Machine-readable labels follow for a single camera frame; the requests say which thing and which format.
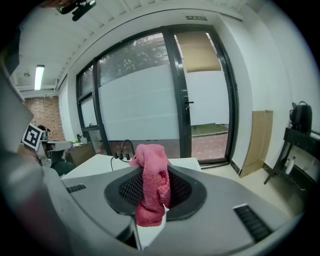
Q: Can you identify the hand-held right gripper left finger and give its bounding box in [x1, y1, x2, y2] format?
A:
[61, 165, 145, 254]

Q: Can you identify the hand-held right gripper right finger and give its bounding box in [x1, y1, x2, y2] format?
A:
[141, 164, 305, 256]

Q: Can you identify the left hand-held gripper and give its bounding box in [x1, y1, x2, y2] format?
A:
[21, 122, 74, 168]

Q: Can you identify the pink cloth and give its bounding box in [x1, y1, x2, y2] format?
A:
[129, 143, 173, 228]

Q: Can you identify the black bathtub faucet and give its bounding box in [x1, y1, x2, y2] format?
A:
[111, 139, 135, 161]

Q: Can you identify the brown wooden cabinet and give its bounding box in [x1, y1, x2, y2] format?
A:
[65, 141, 96, 168]

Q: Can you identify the fluorescent ceiling light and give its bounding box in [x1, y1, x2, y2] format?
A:
[33, 64, 46, 91]

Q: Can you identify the tall brown cardboard sheet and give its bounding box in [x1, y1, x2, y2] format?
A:
[239, 109, 274, 179]

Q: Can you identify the white bottle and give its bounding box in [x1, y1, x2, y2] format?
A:
[285, 156, 296, 175]

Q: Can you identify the black framed frosted window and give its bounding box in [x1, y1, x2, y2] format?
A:
[75, 31, 181, 156]

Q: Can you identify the black framed glass door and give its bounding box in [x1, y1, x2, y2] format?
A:
[163, 24, 240, 166]

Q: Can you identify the black side table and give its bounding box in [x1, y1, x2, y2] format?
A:
[263, 126, 320, 192]

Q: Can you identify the black backpack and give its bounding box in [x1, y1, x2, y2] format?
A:
[289, 100, 314, 135]

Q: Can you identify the brown cardboard panel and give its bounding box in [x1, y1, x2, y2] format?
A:
[174, 31, 222, 74]

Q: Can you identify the green exit sign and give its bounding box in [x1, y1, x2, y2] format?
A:
[185, 15, 209, 22]

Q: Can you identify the black door handle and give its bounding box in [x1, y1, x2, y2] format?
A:
[183, 96, 195, 114]

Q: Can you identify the black head camera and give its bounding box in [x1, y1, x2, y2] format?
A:
[56, 0, 97, 22]

